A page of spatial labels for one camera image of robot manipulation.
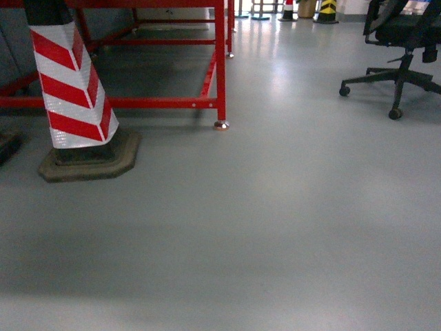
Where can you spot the red white striped bollard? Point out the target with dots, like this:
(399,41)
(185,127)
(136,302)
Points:
(87,140)

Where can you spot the red white traffic cone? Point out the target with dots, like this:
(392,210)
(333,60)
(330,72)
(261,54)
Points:
(288,12)

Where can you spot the yellow black striped cone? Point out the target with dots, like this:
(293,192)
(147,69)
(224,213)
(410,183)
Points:
(327,12)

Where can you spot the black office chair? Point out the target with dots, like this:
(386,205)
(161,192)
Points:
(386,25)

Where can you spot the red metal frame table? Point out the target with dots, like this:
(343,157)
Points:
(27,92)

